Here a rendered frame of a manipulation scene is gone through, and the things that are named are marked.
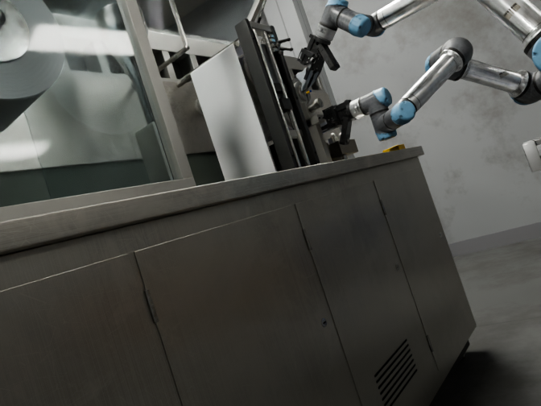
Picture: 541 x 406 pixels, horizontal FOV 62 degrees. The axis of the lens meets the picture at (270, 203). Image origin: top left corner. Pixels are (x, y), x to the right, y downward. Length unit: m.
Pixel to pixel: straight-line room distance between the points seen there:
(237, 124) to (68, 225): 1.05
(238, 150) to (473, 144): 2.82
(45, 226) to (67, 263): 0.07
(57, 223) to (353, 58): 3.96
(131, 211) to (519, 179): 3.68
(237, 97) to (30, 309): 1.16
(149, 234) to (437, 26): 3.76
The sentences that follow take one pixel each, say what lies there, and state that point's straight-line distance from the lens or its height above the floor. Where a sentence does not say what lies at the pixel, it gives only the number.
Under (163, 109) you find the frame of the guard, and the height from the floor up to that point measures 1.08.
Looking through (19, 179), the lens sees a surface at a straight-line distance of 0.79.
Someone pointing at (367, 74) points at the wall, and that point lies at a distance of 4.40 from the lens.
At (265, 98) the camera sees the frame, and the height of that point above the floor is 1.17.
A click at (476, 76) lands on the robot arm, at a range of 2.08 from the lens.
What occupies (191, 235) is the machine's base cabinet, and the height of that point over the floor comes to 0.81.
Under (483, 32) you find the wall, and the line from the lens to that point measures 4.26.
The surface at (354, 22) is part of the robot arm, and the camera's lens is 1.77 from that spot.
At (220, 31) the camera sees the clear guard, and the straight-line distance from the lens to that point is 2.23.
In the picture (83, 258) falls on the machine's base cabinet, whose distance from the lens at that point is 0.74.
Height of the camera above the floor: 0.79
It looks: 2 degrees up
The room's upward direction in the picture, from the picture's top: 18 degrees counter-clockwise
